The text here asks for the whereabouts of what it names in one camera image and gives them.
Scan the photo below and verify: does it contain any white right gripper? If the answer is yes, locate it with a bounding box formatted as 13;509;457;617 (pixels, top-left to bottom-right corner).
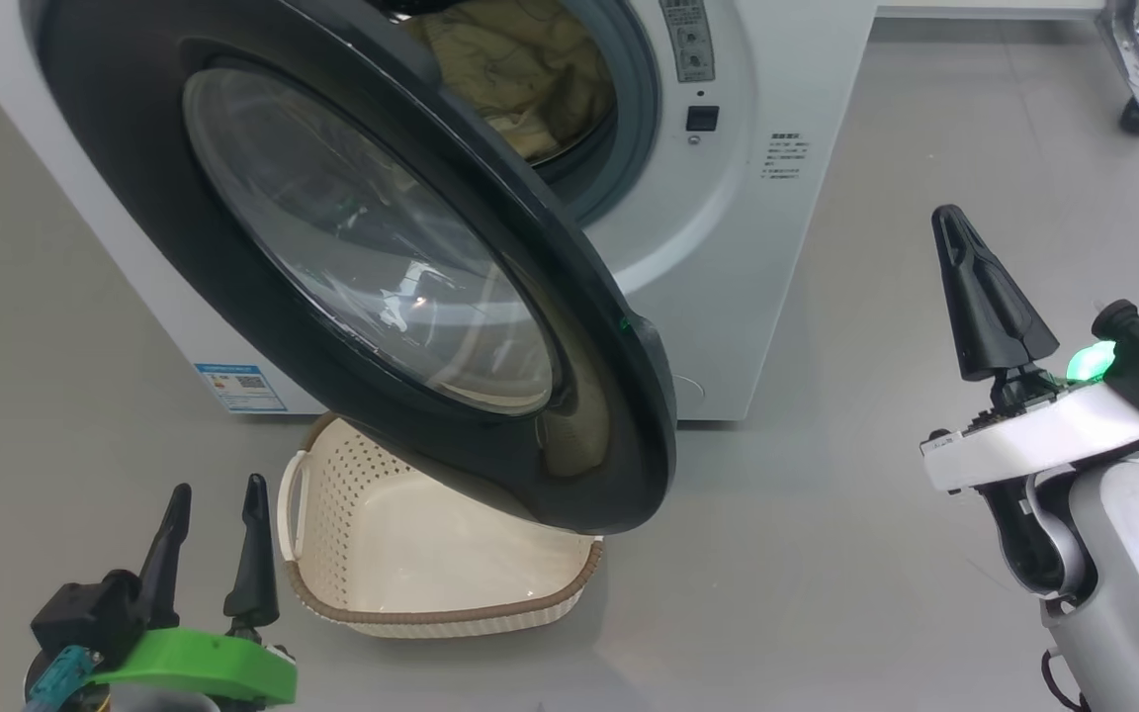
920;205;1139;493

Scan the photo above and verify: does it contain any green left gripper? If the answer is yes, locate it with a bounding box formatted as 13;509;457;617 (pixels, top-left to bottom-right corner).
90;475;298;705

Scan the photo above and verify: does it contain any black round glass washer door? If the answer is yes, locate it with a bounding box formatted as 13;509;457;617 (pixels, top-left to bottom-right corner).
36;0;677;536

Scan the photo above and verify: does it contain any cream bear-print garment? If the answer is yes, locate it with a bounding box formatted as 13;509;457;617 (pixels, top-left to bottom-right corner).
411;0;617;164

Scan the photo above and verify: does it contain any white front-load washing machine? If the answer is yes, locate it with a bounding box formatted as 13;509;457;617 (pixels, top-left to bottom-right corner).
0;0;877;422

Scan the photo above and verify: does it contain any blue energy label sticker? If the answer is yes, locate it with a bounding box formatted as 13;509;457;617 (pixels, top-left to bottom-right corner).
194;363;289;413

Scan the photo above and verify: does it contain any cream perforated laundry basket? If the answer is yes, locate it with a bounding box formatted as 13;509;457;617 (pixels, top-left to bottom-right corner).
278;412;605;639

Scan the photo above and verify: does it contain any grey metal leg with caster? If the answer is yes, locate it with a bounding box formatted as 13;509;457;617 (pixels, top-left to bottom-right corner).
1095;0;1139;136

